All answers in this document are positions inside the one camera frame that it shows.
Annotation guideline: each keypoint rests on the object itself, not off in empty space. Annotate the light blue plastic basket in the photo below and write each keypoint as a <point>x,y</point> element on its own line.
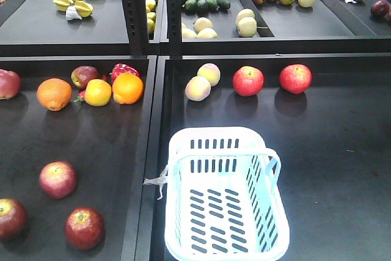
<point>222,200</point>

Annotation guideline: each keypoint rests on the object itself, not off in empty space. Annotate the pale peach front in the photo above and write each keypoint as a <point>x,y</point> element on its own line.
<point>198,88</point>

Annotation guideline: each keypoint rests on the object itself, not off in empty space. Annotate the pale peach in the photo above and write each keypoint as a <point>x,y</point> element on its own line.
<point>211,72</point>
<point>198,88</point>

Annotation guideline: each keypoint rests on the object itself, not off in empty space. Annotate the pale peach back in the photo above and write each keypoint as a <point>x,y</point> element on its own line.
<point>211,72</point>

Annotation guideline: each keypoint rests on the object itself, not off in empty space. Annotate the red apple middle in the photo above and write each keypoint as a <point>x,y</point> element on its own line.
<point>248,81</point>

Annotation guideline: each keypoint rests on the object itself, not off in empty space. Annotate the round orange right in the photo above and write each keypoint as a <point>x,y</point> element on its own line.
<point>127,89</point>

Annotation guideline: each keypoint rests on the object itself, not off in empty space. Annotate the red bell pepper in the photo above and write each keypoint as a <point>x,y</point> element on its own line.
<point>121,68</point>

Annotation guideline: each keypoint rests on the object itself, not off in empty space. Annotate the red apple right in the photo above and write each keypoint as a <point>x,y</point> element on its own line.
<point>295,78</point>

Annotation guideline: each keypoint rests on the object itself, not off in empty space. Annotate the black wooden produce display stand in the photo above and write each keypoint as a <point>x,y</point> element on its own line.
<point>333,139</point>

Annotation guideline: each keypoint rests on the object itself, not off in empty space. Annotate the red chili pepper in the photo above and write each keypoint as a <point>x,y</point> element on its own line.
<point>80,97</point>

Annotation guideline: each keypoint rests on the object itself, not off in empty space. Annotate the red yellow apple back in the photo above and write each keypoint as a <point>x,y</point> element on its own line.
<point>83,74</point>

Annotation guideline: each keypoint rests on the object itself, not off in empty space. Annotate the orange with navel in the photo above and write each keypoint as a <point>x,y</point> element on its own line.
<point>54,94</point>

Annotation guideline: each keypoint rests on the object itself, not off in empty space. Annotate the pink red apple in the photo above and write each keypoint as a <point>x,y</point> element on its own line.
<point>58,179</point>

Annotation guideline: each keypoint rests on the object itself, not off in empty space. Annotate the dark red apple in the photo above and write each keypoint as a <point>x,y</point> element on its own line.
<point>13,219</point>
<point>84,228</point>

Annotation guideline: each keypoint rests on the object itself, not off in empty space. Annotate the white garlic bulb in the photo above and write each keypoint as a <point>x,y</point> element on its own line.
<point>72,14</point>

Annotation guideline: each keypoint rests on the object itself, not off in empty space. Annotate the red apple far left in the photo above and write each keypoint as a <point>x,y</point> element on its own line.
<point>10,84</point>

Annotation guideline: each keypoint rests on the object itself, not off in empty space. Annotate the dark red apple front left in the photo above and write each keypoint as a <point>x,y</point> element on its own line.
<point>13,219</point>

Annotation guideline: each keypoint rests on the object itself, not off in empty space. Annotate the black upright post right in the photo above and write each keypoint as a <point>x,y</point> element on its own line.
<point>174,26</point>

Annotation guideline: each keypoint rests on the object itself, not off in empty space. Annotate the black upright post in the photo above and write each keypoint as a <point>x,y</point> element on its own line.
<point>174,26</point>
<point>135,24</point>

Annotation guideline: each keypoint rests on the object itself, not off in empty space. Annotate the black upright post left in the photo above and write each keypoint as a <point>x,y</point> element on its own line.
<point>135,24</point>

